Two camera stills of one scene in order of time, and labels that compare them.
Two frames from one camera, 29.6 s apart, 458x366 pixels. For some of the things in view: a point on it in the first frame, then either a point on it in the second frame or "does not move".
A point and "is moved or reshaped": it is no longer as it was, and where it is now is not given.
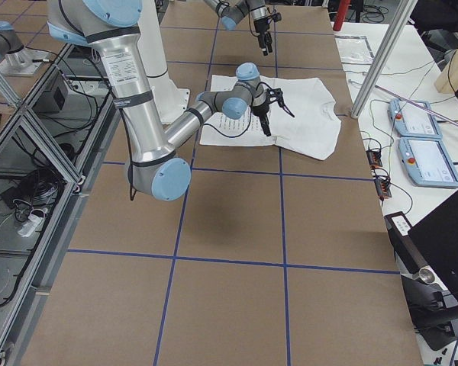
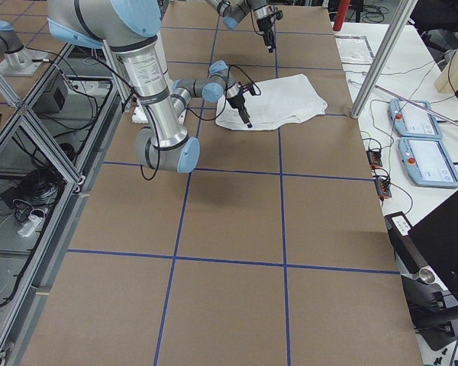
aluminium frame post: [384, 58] does not move
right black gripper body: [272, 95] -> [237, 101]
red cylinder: [342, 11] does not move
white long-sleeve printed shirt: [220, 83] is moved or reshaped
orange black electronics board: [374, 157] does not move
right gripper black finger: [266, 124] -> [245, 116]
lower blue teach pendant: [427, 163] does not move
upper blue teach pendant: [411, 121] does not move
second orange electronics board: [382, 188] does not move
